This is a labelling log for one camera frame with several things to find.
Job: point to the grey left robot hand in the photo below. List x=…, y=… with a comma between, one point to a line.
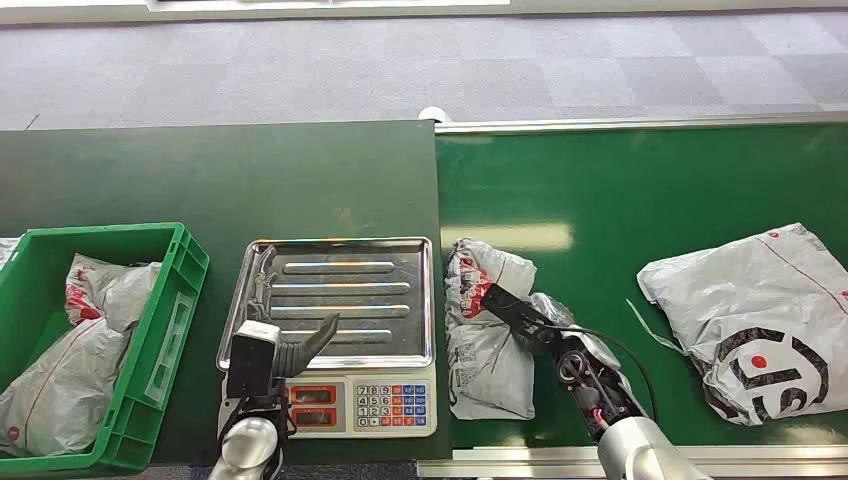
x=321, y=338

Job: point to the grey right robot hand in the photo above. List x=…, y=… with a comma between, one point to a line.
x=513, y=314

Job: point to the grey package with red label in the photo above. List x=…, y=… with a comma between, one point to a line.
x=484, y=378

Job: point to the green conveyor belt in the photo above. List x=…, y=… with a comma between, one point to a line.
x=596, y=185

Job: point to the crumpled grey red-print package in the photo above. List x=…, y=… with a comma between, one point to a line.
x=116, y=285

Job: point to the white conveyor roller end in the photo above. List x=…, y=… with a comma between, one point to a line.
x=434, y=114

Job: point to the large grey package black logo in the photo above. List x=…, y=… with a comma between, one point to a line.
x=742, y=298

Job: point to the grey package with red line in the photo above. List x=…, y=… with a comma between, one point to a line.
x=66, y=391

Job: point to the white electronic scale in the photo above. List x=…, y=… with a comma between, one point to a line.
x=341, y=397

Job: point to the steel scale tray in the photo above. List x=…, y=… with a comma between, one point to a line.
x=371, y=265

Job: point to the green plastic crate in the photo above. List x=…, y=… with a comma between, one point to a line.
x=187, y=265

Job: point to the grey plastic bag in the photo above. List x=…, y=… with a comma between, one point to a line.
x=5, y=249

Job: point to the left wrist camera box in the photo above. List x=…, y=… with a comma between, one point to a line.
x=250, y=364

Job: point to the aluminium conveyor rail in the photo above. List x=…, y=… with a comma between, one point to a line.
x=629, y=124
x=530, y=460

